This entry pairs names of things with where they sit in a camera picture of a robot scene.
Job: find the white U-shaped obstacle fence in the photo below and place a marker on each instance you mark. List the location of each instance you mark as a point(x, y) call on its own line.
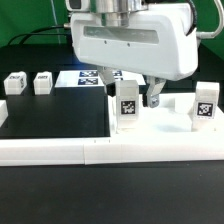
point(108, 150)

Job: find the white sheet with markers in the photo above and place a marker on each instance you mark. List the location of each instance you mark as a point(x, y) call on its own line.
point(91, 78)

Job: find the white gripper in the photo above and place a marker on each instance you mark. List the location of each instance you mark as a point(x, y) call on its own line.
point(155, 43)

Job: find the white square tabletop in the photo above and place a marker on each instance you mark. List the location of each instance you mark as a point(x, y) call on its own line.
point(173, 116)

